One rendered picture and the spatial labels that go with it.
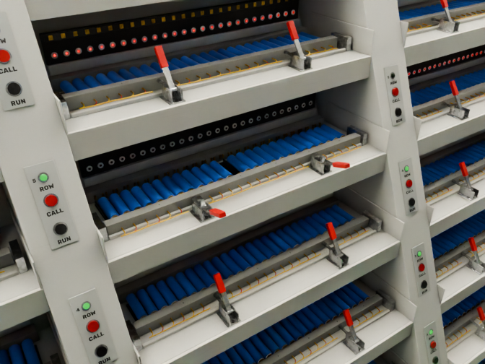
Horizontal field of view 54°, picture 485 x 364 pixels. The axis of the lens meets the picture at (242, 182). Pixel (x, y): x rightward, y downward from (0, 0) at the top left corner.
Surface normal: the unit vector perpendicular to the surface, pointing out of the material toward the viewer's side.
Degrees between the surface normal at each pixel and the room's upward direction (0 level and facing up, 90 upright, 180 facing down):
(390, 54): 90
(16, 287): 22
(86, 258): 90
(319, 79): 112
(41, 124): 90
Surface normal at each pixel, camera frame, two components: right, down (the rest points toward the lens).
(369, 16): 0.50, 0.09
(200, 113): 0.55, 0.44
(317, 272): -0.02, -0.84
